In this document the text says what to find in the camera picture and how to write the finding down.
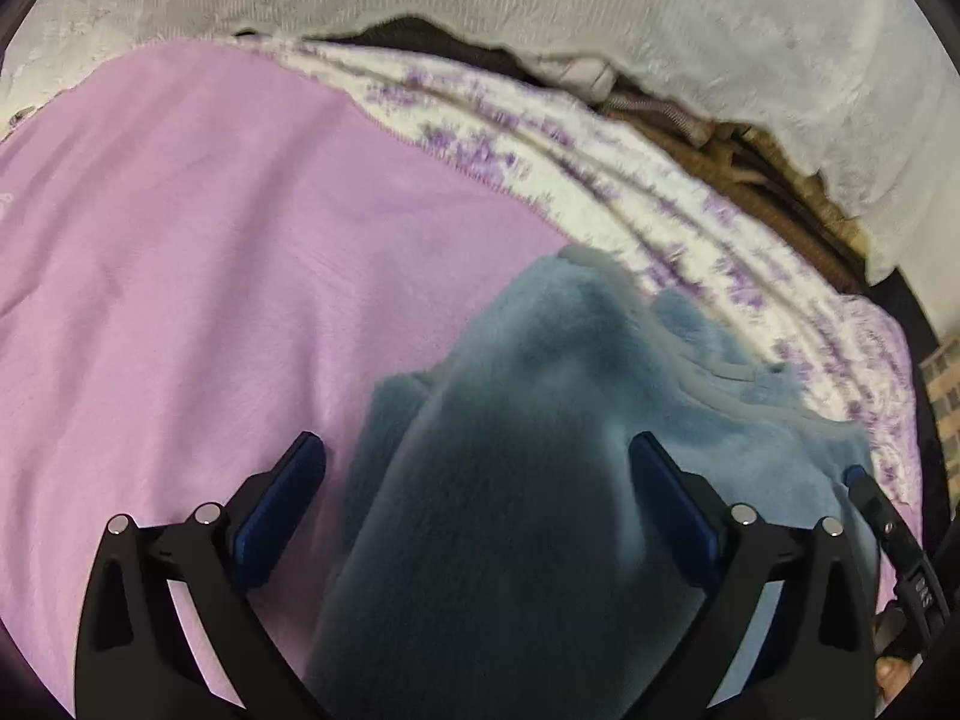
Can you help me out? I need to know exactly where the blue fleece garment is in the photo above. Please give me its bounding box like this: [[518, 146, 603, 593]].
[[304, 245, 878, 718]]

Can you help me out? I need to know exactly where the person's right hand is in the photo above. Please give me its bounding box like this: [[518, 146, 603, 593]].
[[875, 656, 923, 712]]

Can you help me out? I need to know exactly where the brown woven bamboo mat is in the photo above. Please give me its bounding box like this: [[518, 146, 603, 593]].
[[599, 83, 869, 294]]

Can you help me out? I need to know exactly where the pink bed blanket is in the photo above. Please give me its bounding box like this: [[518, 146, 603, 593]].
[[2, 43, 563, 702]]

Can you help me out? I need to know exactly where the purple floral bed sheet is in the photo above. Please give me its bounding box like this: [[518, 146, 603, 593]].
[[236, 36, 923, 514]]

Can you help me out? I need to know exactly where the white lace cover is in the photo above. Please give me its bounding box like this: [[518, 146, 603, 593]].
[[2, 0, 958, 277]]

